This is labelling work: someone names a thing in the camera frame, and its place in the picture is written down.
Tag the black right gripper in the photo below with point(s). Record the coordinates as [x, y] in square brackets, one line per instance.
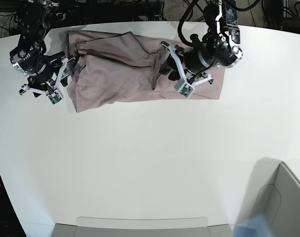
[40, 67]

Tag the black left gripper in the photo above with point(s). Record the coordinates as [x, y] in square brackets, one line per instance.
[199, 57]

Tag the pink T-shirt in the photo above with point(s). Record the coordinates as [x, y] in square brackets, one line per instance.
[113, 67]

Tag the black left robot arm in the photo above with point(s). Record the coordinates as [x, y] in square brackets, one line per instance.
[220, 46]

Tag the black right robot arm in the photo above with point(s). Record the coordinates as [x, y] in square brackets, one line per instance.
[35, 19]

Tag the grey box at bottom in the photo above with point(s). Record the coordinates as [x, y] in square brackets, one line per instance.
[105, 227]

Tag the grey box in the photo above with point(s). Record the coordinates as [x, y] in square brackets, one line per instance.
[105, 227]
[277, 209]

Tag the grey box at right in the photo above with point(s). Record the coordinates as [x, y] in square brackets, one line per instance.
[277, 209]

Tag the blue blurred object bottom right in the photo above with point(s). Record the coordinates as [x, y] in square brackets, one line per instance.
[253, 225]

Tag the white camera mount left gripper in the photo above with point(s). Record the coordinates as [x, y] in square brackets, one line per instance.
[184, 79]

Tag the white camera mount gripper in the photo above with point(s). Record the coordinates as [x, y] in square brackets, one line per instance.
[184, 79]
[51, 89]

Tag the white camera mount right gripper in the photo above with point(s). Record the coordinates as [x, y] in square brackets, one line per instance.
[51, 89]

